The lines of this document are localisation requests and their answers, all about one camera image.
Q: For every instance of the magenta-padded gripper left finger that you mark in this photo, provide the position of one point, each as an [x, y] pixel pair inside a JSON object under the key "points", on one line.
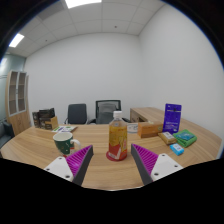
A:
{"points": [[63, 168]]}

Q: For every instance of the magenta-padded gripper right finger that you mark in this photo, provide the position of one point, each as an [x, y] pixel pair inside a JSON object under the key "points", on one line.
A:
{"points": [[162, 166]]}

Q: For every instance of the yellow-labelled drink bottle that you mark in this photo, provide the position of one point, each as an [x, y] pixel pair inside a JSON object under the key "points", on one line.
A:
{"points": [[117, 138]]}

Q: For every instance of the small blue box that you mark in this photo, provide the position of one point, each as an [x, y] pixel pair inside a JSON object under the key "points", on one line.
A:
{"points": [[176, 149]]}

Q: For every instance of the green patterned mug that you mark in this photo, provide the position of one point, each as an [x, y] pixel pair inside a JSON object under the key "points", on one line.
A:
{"points": [[62, 144]]}

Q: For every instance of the tan flat packet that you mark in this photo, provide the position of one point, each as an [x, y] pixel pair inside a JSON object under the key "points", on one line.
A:
{"points": [[167, 137]]}

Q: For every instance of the green packet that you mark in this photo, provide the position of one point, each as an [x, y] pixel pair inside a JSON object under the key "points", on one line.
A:
{"points": [[185, 137]]}

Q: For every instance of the orange-brown box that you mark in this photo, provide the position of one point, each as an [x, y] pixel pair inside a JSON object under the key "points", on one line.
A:
{"points": [[150, 130]]}

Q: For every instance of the printed white brochure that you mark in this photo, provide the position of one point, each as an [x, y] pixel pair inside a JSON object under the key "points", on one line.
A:
{"points": [[64, 128]]}

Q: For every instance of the white printed paper sheet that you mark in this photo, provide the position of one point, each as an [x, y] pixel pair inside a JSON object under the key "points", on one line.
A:
{"points": [[132, 128]]}

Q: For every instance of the purple standing card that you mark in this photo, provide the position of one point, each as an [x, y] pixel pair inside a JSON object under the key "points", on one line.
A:
{"points": [[172, 118]]}

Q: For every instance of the dark and tan carton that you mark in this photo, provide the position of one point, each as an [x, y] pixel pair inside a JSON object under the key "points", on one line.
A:
{"points": [[46, 118]]}

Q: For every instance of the wooden side desk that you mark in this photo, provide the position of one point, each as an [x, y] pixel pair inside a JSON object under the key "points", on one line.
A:
{"points": [[146, 113]]}

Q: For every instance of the small dark carton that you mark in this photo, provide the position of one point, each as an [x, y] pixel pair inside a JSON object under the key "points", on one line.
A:
{"points": [[35, 119]]}

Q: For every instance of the grey padded office chair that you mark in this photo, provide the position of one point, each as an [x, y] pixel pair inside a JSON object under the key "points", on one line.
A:
{"points": [[76, 113]]}

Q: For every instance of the wooden glass-door shelf cabinet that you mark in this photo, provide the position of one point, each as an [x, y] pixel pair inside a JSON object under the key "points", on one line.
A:
{"points": [[18, 121]]}

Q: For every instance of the black mesh office chair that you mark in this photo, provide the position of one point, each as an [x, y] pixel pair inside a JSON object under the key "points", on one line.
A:
{"points": [[106, 111]]}

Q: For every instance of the small ceiling light panel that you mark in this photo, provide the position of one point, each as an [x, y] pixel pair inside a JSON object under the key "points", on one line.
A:
{"points": [[16, 40]]}

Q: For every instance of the large ceiling light panel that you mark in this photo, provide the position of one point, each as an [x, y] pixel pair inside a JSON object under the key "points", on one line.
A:
{"points": [[83, 2]]}

